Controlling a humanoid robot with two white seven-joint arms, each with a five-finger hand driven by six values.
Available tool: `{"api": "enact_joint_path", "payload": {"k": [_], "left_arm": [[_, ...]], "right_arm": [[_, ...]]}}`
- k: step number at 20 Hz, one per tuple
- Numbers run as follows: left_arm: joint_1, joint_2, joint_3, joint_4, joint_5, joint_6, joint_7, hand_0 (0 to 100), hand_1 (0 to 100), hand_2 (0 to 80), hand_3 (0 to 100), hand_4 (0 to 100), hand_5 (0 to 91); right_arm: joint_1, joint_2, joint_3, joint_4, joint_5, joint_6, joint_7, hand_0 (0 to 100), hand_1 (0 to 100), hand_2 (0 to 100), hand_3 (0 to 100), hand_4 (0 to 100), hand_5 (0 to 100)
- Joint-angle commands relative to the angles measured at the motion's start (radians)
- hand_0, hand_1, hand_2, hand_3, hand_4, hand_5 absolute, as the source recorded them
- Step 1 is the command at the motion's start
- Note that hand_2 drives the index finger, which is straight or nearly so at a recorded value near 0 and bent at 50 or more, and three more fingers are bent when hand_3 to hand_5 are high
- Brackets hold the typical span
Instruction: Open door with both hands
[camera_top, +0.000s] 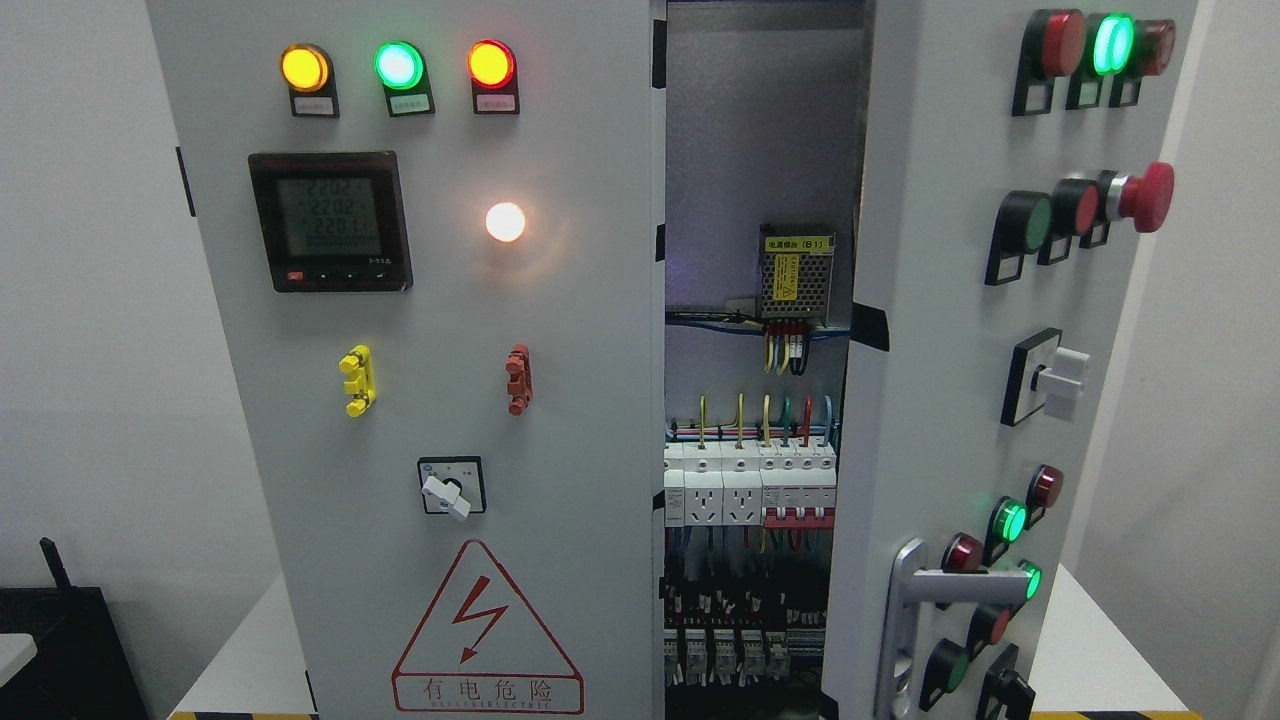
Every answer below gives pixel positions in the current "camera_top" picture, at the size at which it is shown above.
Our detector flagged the white glowing indicator lamp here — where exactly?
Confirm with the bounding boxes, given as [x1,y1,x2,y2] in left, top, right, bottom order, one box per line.
[484,202,527,243]

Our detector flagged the grey cabinet door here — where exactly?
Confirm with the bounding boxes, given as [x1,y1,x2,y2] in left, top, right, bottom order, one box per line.
[147,1,666,719]
[823,1,1197,719]

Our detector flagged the grey cabinet body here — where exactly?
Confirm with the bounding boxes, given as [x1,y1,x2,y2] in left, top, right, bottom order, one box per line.
[655,1,868,719]

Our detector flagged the white rotary switch right door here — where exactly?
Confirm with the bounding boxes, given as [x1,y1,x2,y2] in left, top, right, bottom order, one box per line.
[1000,327,1091,427]

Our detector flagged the metal mesh power supply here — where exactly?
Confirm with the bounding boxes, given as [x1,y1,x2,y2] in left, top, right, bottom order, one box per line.
[756,223,836,324]

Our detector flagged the black digital power meter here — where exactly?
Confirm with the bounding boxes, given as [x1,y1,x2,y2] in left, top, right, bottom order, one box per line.
[248,150,413,293]

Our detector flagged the yellow terminal post block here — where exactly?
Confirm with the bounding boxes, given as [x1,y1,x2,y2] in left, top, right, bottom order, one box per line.
[338,345,378,418]

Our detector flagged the red emergency stop button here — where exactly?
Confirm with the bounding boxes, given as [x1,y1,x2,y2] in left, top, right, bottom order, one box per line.
[1097,161,1175,233]

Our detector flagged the lower relay terminal row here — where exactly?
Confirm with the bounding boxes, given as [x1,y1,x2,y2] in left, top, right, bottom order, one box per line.
[659,569,829,711]

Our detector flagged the silver door handle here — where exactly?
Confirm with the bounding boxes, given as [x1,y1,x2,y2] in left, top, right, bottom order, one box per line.
[873,538,1030,719]

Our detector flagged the red electric hazard warning sticker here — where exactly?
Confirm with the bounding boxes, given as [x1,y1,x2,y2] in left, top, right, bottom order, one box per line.
[390,539,585,715]

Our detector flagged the white rotary selector switch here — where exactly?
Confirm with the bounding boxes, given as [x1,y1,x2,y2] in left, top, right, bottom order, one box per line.
[417,455,486,521]

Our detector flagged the black box with antenna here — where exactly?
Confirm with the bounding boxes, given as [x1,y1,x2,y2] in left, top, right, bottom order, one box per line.
[1,538,147,719]

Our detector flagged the green indicator lamp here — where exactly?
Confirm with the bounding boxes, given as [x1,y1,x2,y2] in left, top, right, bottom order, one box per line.
[372,41,425,91]

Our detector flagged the red indicator lamp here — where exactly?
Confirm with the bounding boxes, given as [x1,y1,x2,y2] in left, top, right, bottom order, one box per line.
[467,38,516,90]

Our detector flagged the red terminal post block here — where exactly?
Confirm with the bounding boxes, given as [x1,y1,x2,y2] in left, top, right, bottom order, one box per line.
[506,345,532,416]

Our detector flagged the yellow indicator lamp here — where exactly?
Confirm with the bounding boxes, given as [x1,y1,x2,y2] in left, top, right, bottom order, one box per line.
[280,44,332,94]

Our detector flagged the white socket breaker row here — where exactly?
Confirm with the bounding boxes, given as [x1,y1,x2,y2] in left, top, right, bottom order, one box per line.
[664,437,837,530]

